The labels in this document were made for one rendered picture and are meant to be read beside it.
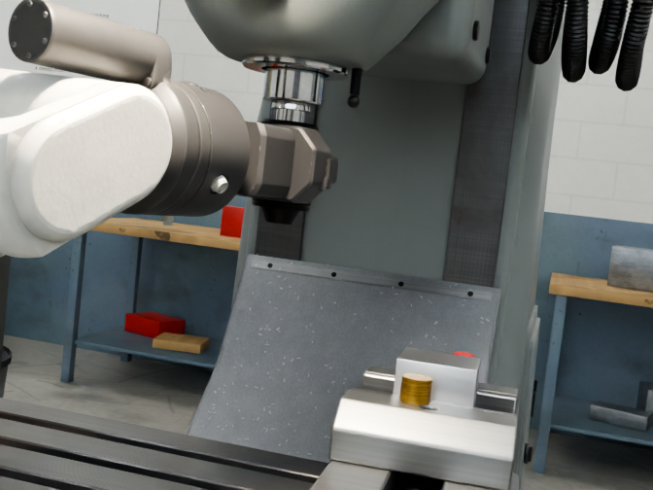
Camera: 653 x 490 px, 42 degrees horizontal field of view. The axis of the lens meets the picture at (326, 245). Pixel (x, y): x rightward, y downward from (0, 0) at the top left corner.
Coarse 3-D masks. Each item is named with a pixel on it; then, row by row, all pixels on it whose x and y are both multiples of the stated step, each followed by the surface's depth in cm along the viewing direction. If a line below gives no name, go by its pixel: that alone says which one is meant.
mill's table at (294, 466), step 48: (0, 432) 79; (48, 432) 80; (96, 432) 82; (144, 432) 84; (0, 480) 67; (48, 480) 69; (96, 480) 70; (144, 480) 71; (192, 480) 73; (240, 480) 73; (288, 480) 75
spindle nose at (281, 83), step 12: (276, 72) 66; (288, 72) 66; (300, 72) 66; (312, 72) 66; (264, 84) 67; (276, 84) 66; (288, 84) 66; (300, 84) 66; (312, 84) 66; (324, 84) 68; (264, 96) 67; (276, 96) 66; (288, 96) 66; (300, 96) 66; (312, 96) 67
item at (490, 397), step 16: (368, 368) 72; (384, 368) 72; (368, 384) 70; (384, 384) 70; (480, 384) 71; (480, 400) 68; (496, 400) 68; (512, 400) 67; (336, 464) 59; (352, 464) 59; (320, 480) 55; (336, 480) 55; (352, 480) 56; (368, 480) 56; (384, 480) 57; (400, 480) 66; (416, 480) 60; (432, 480) 62; (512, 480) 77
